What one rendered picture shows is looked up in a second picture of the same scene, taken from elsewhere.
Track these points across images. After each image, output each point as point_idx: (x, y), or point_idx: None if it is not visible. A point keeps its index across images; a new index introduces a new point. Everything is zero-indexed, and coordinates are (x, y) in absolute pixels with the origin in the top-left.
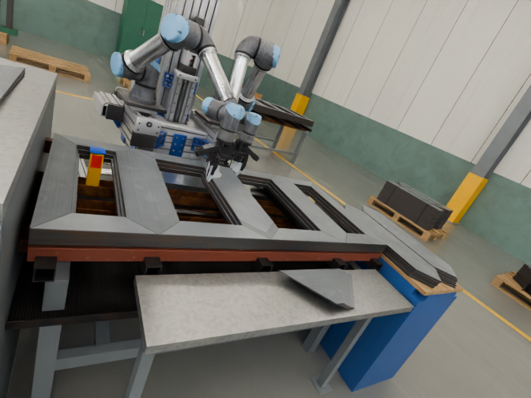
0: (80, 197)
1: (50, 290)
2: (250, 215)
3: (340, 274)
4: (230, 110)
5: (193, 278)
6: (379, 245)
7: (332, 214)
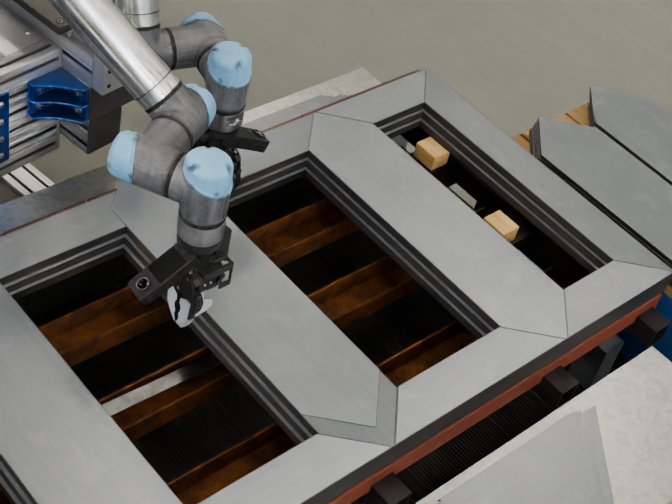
0: None
1: None
2: (320, 377)
3: (569, 437)
4: (203, 186)
5: None
6: (654, 286)
7: (510, 198)
